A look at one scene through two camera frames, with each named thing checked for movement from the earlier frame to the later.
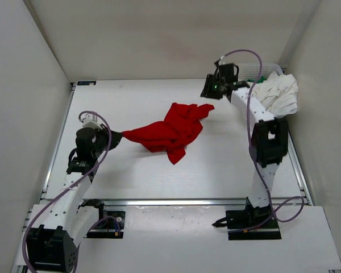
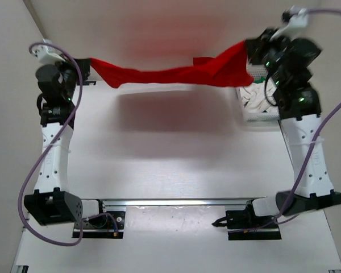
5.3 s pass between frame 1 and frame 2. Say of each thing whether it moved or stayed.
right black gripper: moved
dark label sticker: stayed
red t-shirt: moved
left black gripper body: moved
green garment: stayed
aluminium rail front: stayed
